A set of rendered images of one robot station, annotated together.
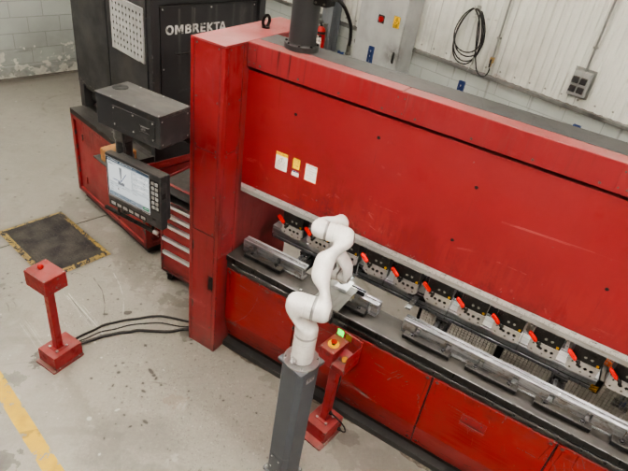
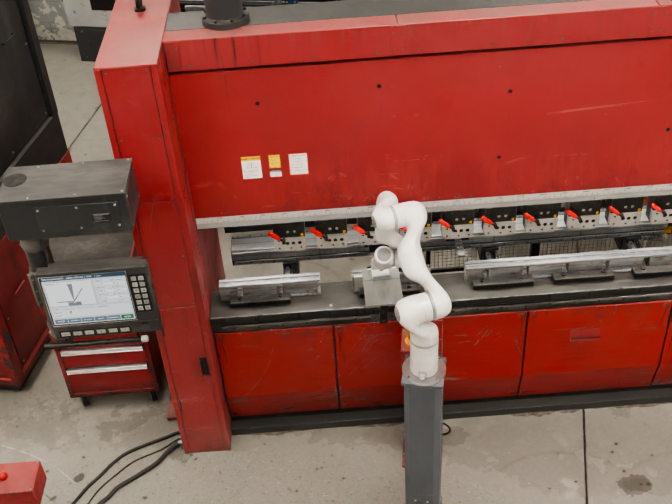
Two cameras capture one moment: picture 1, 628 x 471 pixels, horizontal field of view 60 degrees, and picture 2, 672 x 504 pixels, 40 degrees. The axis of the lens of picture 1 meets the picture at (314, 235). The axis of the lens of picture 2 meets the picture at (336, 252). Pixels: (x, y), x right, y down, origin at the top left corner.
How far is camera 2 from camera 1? 1.79 m
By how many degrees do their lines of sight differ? 23
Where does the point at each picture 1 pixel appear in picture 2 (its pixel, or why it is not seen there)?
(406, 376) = (497, 327)
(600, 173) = (631, 24)
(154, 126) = (118, 206)
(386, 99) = (379, 41)
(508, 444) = (626, 331)
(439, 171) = (464, 92)
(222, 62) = (156, 84)
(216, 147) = (171, 191)
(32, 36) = not seen: outside the picture
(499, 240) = (550, 133)
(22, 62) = not seen: outside the picture
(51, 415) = not seen: outside the picture
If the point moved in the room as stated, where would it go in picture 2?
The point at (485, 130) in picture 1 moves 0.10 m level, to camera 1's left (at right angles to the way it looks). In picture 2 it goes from (505, 29) to (485, 36)
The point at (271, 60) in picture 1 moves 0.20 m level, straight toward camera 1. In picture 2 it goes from (204, 52) to (231, 69)
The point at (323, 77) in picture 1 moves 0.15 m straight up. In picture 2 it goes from (288, 45) to (284, 11)
